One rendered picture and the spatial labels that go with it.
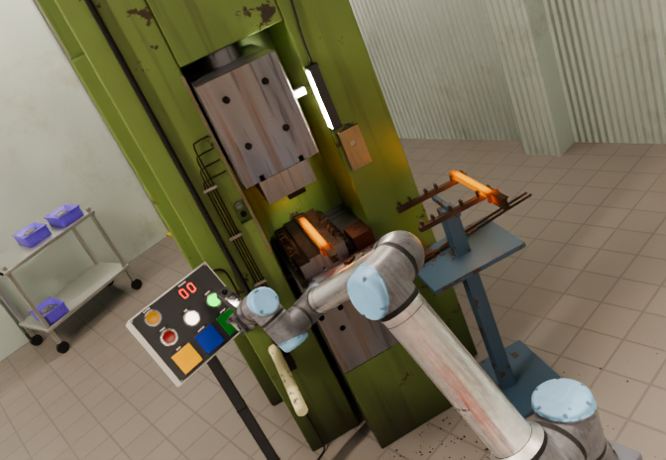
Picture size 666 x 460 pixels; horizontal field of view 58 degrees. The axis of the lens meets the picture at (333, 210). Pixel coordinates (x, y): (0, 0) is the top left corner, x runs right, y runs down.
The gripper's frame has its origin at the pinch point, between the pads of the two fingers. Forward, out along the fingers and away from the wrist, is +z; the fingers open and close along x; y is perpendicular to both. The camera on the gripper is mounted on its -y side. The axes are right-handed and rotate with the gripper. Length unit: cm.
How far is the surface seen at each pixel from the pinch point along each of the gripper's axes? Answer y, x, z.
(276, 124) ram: -42, 48, -29
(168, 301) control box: -18.2, -12.6, 1.6
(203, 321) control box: -5.2, -7.9, 1.6
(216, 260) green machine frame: -20.8, 16.2, 18.2
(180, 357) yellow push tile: -1.0, -21.7, 0.8
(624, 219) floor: 105, 220, 23
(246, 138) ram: -45, 38, -25
